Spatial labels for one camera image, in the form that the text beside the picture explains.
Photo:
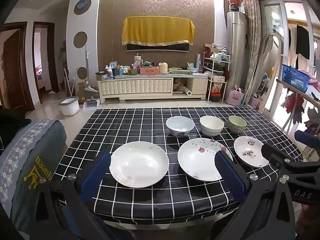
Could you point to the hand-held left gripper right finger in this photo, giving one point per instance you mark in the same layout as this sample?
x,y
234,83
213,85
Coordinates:
x,y
230,177

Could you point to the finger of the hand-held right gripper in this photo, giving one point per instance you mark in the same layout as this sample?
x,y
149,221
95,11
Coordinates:
x,y
272,153
306,138

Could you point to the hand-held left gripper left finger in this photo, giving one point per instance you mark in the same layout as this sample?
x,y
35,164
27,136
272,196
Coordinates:
x,y
97,173

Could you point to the small patterned white plate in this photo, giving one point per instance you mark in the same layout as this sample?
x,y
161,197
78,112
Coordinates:
x,y
250,155

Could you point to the white floral plate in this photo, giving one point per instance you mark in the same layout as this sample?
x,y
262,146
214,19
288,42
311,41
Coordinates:
x,y
197,160

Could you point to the plain white plate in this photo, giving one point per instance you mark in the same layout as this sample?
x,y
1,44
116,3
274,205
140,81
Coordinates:
x,y
139,165

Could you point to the green patterned bowl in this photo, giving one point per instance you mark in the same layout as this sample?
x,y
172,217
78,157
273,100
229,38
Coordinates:
x,y
236,125

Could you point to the plain white bowl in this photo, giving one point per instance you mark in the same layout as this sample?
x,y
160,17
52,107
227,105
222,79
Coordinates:
x,y
211,126

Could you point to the white floral bowl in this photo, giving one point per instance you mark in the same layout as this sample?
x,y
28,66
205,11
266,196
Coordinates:
x,y
180,125

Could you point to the person's right hand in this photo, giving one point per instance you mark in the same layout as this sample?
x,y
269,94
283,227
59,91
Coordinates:
x,y
310,221

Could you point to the red hanging clothes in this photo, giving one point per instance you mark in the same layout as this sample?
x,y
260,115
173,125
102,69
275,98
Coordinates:
x,y
293,105

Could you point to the wooden handrail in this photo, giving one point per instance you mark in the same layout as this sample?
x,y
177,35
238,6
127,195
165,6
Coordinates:
x,y
295,90

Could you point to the black checked tablecloth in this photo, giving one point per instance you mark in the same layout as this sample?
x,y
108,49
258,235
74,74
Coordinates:
x,y
130,122

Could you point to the blue plastic basket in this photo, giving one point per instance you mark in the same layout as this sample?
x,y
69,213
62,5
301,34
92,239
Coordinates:
x,y
295,77

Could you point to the pink bag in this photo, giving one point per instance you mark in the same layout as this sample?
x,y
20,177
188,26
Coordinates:
x,y
234,96

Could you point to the grey dustpan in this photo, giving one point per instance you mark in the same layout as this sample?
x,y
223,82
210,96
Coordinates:
x,y
88,103

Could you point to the white bucket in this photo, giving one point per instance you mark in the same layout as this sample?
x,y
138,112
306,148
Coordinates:
x,y
69,106

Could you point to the cardboard box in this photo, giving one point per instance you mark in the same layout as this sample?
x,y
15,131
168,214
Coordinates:
x,y
81,91

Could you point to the white shelf rack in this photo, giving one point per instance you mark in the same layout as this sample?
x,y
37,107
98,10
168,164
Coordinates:
x,y
216,80

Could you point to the black hanging garment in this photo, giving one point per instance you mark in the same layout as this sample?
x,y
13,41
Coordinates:
x,y
303,42

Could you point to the broom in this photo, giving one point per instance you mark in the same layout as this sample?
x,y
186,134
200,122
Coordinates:
x,y
67,82

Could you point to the cream TV cabinet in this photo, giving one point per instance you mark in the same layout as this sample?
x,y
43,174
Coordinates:
x,y
140,87

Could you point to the white paper roll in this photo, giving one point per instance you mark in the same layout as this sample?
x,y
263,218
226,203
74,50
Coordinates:
x,y
186,91

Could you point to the black jacket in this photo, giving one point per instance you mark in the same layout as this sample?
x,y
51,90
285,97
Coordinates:
x,y
12,120

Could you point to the standing air conditioner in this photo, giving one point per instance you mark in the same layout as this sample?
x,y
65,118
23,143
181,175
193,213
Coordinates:
x,y
236,55

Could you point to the striped curtain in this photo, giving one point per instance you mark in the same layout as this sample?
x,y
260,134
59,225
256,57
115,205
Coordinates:
x,y
252,42

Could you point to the pink box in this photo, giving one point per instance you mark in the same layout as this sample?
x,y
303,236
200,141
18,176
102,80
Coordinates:
x,y
149,70

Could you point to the white lidded cup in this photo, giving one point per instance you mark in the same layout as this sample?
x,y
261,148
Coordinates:
x,y
138,61

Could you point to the cream jar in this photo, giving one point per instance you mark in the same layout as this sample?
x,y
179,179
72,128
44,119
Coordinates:
x,y
163,68

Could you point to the brown wooden door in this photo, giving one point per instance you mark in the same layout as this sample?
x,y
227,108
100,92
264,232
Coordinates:
x,y
15,75

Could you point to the red flower vase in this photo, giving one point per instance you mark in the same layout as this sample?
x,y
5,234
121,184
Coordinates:
x,y
235,2

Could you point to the yellow cloth cover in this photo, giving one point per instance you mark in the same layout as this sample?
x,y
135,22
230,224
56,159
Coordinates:
x,y
157,30

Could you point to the round niche with blue plate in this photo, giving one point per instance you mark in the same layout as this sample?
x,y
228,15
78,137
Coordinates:
x,y
82,5

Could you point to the round wall niche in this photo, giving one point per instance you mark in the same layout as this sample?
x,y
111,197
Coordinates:
x,y
80,40
81,73

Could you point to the brown door frame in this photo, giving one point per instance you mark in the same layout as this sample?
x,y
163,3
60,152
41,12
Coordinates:
x,y
51,62

